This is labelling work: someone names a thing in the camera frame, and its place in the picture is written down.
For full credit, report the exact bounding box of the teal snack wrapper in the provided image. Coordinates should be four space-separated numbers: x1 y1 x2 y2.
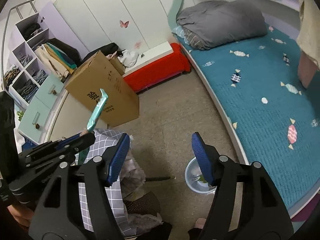
86 88 108 133

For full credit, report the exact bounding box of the blue plastic trash bin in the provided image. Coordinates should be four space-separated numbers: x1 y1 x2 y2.
184 157 216 195

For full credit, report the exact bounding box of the grey checked tablecloth table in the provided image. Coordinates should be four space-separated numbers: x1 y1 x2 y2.
76 128 136 237

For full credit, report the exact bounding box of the mint drawer cabinet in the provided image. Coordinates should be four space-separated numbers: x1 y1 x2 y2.
18 74 63 144

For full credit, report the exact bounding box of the brown cardboard box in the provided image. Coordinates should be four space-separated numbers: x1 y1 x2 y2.
65 51 139 127

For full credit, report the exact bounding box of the pink slipper foot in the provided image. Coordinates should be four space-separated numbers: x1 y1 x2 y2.
194 218 206 229

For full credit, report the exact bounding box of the teal candy pattern bed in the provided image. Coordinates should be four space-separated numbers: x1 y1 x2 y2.
182 29 319 217

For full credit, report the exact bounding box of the open shelf with clothes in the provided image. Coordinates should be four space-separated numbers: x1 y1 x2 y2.
1 0 87 111

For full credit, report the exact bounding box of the white cloth on bench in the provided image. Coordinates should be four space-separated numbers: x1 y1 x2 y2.
118 50 139 68

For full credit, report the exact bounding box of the red covered bench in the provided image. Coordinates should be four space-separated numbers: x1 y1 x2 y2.
124 43 191 93

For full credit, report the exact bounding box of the grey folded duvet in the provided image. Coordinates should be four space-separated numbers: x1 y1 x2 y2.
176 0 267 50

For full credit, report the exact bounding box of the white wardrobe with butterflies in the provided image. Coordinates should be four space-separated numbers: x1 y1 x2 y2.
54 0 174 53

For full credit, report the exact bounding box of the person in beige shirt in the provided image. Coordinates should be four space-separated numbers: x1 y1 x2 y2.
297 0 319 88

